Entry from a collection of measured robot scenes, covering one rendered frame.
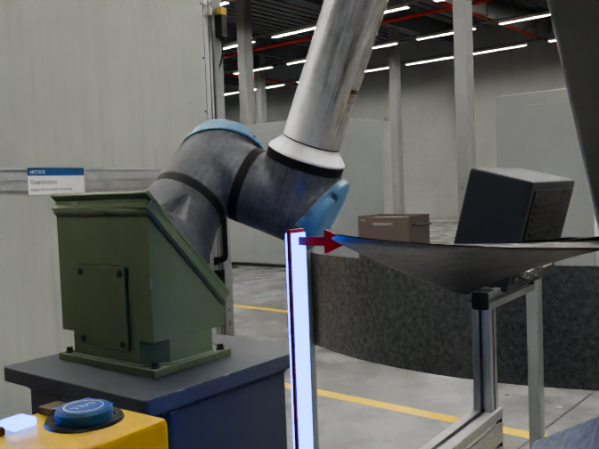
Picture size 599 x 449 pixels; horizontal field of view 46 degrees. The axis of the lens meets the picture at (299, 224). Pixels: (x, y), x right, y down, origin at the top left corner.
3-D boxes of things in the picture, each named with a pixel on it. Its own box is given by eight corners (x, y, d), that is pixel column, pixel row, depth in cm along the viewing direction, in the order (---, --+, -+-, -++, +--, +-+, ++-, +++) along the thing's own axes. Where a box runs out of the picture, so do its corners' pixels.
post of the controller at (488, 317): (491, 413, 113) (488, 291, 112) (473, 411, 115) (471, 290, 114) (497, 408, 116) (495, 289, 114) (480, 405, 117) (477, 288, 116)
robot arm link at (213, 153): (160, 209, 111) (201, 151, 118) (235, 240, 108) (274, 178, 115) (149, 159, 101) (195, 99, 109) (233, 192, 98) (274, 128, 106)
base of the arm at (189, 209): (89, 210, 99) (127, 161, 104) (144, 278, 109) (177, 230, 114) (168, 216, 91) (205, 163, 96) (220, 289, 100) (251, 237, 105)
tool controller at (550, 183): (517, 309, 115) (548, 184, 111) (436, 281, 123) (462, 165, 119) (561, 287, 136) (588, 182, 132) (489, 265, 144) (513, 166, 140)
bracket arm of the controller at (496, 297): (488, 311, 112) (488, 292, 112) (471, 309, 114) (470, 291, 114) (534, 289, 131) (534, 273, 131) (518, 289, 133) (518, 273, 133)
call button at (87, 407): (79, 441, 48) (77, 415, 48) (44, 430, 50) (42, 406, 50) (125, 423, 51) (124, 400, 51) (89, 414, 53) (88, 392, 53)
